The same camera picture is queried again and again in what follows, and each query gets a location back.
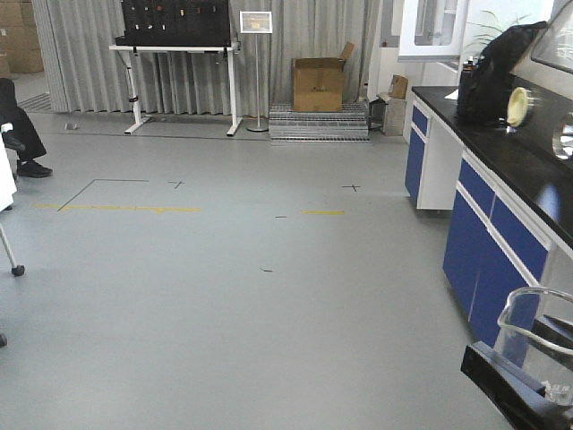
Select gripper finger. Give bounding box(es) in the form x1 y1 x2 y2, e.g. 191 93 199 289
460 341 572 430
531 315 572 352

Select clear glass beaker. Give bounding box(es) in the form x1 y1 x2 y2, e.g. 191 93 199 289
494 287 572 406

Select blue lab bench cabinet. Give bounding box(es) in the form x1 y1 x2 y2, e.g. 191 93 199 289
405 86 572 344

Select white glass door cabinet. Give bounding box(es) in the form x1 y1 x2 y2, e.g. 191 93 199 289
398 0 469 63

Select yellow tape roll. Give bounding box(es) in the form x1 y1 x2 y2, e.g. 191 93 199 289
507 87 535 127

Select black bag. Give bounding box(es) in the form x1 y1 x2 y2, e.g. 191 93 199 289
457 21 548 125

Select small cardboard box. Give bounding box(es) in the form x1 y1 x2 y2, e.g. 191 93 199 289
389 74 408 99

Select metal grate steps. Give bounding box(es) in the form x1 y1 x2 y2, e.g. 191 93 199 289
269 103 369 143

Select large cardboard box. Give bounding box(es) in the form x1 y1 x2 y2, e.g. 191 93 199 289
293 42 355 113

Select sign stand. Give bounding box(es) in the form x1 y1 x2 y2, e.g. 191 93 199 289
239 11 273 133

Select black equipment rack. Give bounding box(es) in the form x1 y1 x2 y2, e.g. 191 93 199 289
115 0 232 47

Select seated person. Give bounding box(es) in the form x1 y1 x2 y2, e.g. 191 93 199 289
1 78 53 178

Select white frame work table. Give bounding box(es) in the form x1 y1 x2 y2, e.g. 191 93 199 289
108 41 242 136

